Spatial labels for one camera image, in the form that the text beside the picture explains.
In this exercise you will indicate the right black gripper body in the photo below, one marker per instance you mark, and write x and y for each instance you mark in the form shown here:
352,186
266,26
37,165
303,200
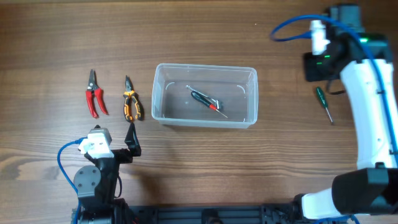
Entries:
316,71

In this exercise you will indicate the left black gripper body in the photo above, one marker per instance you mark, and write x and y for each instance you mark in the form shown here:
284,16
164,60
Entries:
116,156

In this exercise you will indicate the red handled cutters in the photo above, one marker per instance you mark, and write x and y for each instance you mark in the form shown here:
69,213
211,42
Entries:
94,91

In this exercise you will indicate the orange black pliers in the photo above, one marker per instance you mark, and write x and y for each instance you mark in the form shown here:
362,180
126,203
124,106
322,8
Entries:
132,106

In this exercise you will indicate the green handled screwdriver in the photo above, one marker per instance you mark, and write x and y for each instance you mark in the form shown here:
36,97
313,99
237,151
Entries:
322,99

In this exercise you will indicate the black red screwdriver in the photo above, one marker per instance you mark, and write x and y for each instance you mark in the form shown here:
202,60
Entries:
205,102

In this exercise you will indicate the silver socket wrench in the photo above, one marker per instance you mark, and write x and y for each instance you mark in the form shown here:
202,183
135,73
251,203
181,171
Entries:
216,102

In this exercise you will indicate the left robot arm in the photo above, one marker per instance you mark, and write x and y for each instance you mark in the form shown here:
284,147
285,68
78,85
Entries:
96,184

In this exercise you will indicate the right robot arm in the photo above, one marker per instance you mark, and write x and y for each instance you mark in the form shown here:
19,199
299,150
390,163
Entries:
372,188

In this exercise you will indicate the clear plastic container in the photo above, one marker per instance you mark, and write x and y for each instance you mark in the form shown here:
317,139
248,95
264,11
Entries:
235,87

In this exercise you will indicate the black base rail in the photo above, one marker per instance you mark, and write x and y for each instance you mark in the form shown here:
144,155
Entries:
259,214

